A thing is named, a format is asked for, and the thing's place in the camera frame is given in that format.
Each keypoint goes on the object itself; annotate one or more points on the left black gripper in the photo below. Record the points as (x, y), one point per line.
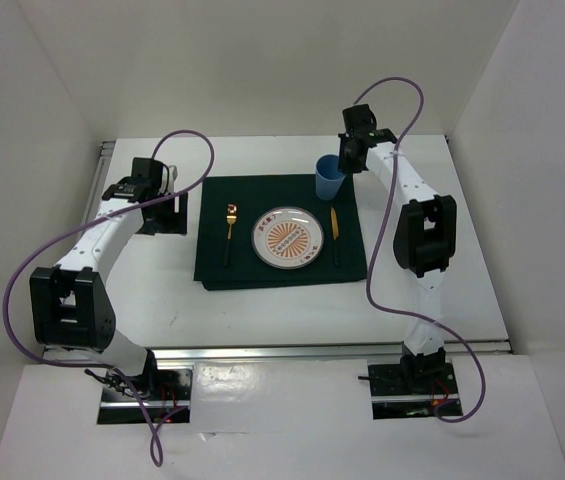
(175, 223)

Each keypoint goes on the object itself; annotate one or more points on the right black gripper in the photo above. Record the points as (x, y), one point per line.
(349, 168)

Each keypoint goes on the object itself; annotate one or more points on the light blue plastic cup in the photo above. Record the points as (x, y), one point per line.
(328, 177)

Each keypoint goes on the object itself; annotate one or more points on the dark green cloth napkin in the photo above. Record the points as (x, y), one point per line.
(254, 196)

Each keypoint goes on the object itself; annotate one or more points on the gold fork black handle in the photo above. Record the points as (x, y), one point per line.
(231, 218)

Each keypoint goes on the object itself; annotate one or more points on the gold knife black handle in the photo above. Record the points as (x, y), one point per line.
(335, 236)

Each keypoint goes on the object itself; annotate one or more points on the orange patterned plate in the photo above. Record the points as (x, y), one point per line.
(287, 238)

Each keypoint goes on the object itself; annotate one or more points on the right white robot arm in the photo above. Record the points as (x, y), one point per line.
(425, 234)

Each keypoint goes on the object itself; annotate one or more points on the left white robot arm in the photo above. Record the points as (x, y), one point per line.
(70, 305)

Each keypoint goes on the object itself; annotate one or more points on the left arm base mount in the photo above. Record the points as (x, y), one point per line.
(168, 401)

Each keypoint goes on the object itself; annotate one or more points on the aluminium frame rail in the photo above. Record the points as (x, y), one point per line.
(158, 304)

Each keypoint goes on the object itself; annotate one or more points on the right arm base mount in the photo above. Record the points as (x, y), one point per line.
(398, 391)

